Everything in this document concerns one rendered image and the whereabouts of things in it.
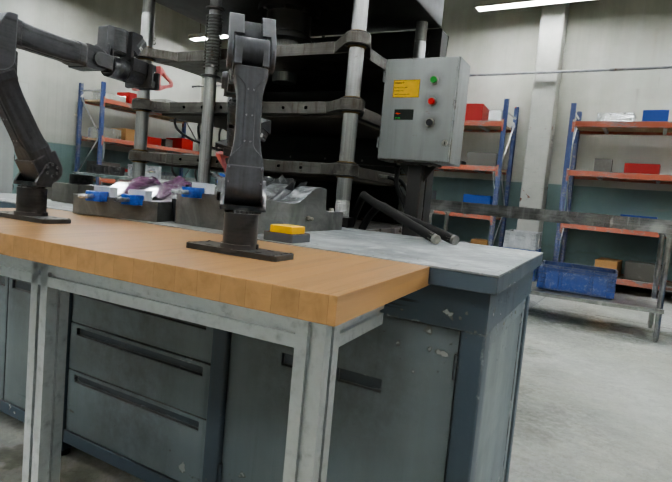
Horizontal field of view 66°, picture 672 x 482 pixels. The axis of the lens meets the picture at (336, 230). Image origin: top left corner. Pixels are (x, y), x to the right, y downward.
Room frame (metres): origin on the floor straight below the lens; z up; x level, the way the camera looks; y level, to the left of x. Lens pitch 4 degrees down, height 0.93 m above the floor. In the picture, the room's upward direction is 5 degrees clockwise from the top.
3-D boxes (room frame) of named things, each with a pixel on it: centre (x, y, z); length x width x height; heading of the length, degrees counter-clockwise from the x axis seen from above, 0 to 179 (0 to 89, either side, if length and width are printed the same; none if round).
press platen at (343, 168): (2.63, 0.31, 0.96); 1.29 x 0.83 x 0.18; 62
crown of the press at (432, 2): (2.65, 0.31, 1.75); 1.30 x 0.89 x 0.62; 62
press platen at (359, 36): (2.62, 0.31, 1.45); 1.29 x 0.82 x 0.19; 62
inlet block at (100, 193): (1.41, 0.67, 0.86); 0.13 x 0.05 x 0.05; 169
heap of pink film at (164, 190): (1.66, 0.56, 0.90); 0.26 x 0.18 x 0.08; 169
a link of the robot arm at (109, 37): (1.36, 0.64, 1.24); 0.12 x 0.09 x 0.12; 154
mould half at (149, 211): (1.66, 0.57, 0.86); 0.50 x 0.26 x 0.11; 169
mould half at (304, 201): (1.57, 0.21, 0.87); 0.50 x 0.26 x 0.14; 152
